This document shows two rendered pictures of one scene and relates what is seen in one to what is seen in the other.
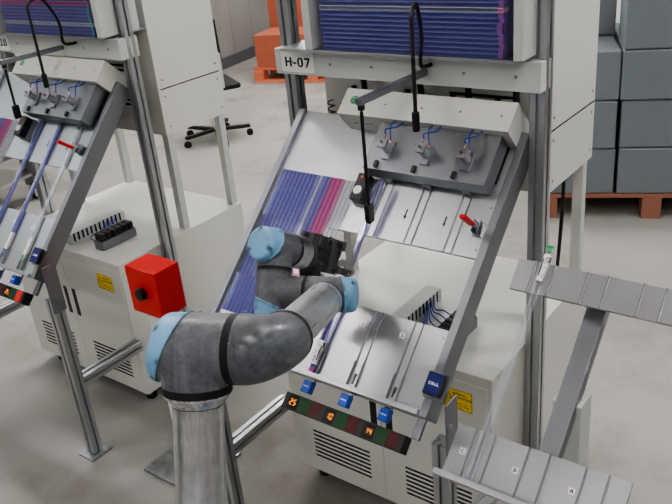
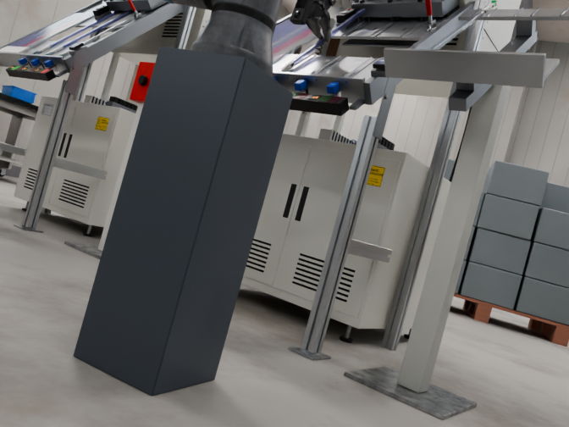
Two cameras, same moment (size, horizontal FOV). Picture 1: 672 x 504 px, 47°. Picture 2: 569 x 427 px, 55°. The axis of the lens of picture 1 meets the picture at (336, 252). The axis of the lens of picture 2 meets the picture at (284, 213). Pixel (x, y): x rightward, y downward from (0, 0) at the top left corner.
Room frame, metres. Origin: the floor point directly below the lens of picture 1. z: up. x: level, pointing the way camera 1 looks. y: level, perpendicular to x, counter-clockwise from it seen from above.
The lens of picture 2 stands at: (-0.05, 0.03, 0.32)
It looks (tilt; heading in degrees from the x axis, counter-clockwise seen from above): 1 degrees up; 357
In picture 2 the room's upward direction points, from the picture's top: 15 degrees clockwise
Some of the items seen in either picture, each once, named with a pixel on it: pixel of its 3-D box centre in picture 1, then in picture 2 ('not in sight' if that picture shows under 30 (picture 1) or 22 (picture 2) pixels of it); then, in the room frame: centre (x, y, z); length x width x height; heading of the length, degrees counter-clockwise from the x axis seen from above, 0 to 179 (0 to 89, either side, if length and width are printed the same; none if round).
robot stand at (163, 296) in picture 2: not in sight; (188, 219); (0.94, 0.15, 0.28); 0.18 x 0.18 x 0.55; 61
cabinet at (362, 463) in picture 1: (437, 379); (335, 237); (2.09, -0.29, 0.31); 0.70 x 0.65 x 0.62; 51
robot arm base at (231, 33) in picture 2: not in sight; (236, 44); (0.94, 0.15, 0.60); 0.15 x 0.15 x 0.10
